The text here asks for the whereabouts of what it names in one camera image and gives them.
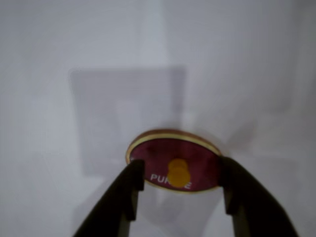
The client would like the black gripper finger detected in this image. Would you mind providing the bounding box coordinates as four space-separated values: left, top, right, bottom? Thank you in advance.
73 159 146 237
220 157 301 237

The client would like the purple oval piece yellow pin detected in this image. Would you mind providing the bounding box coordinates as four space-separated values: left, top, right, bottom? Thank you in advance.
125 128 223 195

